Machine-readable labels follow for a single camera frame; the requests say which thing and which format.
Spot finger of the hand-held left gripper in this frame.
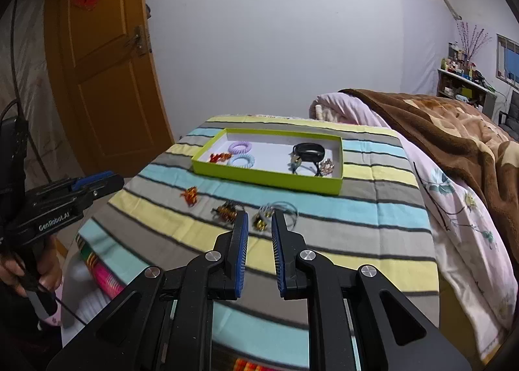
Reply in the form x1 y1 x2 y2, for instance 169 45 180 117
77 185 122 205
70 170 125 193

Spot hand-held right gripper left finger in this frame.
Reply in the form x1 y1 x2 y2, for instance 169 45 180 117
46 210 249 371

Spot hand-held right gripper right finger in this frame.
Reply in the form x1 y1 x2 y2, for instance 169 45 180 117
271 209 473 371

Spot gold charm hair tie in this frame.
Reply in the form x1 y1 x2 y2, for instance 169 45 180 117
252 201 298 232

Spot brown amber hair clip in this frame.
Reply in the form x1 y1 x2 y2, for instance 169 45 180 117
211 201 240 228

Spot green cardboard box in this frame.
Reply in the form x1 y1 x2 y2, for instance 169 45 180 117
191 128 344 196

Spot orange hair clip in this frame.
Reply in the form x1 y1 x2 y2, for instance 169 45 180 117
180 186 200 206

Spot blue charm hair tie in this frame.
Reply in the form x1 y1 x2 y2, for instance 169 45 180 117
289 153 321 177

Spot blue coil hair tie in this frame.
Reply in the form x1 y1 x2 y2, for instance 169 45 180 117
227 153 256 168

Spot black wrist band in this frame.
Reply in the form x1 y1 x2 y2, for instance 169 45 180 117
293 143 325 163

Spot person's left hand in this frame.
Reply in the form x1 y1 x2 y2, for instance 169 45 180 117
0 229 64 304

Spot black box device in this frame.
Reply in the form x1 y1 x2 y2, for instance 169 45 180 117
0 115 30 197

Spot striped cloth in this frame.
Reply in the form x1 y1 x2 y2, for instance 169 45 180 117
75 114 441 371

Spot wooden door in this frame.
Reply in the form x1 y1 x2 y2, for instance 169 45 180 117
44 0 175 177

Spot plaid cloth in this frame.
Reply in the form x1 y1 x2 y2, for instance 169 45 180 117
77 233 126 299

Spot metal door latch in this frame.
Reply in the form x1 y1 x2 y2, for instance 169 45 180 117
125 26 152 57

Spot pink floral quilt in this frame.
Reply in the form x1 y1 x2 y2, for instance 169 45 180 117
310 92 519 364

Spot brown blanket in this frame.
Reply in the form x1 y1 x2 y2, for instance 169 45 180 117
338 88 519 262

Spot cluttered shelf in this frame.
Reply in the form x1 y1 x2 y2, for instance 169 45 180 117
437 42 497 120

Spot black chair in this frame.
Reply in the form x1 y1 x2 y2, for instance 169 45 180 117
501 90 519 134

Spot purple flower branches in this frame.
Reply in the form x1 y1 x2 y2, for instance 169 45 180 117
456 21 493 67

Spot window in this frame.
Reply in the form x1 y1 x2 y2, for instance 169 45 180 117
495 34 519 86

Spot black cable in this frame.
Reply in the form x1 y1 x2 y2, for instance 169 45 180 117
10 0 47 171

